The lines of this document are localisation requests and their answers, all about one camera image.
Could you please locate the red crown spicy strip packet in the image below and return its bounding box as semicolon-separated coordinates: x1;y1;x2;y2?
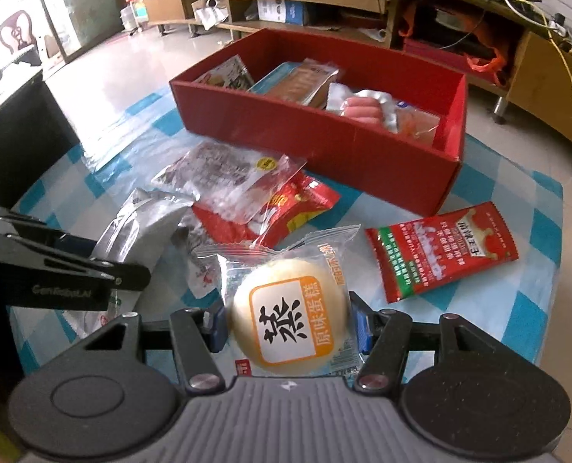
366;202;518;303

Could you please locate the round steamed cake packet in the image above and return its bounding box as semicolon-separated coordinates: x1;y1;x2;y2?
196;226;360;377

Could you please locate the silver foil snack bag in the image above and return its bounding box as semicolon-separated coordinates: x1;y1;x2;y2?
63;188;194;339

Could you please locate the clear dark snack packet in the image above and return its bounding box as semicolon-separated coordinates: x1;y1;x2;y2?
152;140;306;224

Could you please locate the red spicy snack bag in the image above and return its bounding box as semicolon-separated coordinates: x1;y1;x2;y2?
192;171;340;248

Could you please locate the sausage packet clear plastic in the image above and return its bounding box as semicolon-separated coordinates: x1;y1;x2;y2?
326;83;440;145

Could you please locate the milk egg cake packet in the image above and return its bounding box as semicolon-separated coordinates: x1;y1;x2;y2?
248;59;342;109

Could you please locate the blue white checkered tablecloth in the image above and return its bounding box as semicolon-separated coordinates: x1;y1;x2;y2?
7;83;565;387

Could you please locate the black cabinet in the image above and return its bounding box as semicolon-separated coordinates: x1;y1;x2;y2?
0;65;79;208

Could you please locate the red cardboard box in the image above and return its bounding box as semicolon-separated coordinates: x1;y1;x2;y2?
170;29;468;216

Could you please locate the wooden chair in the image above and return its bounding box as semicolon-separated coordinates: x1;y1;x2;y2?
0;10;42;67

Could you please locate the orange plastic bag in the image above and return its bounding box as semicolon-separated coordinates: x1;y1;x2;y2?
398;1;510;88

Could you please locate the wooden tv stand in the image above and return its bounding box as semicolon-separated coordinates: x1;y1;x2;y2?
142;0;572;143

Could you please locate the blue white carton box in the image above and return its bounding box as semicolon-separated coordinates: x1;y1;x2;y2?
257;0;309;26

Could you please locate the yellow cable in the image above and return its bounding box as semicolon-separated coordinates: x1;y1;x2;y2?
503;0;572;141

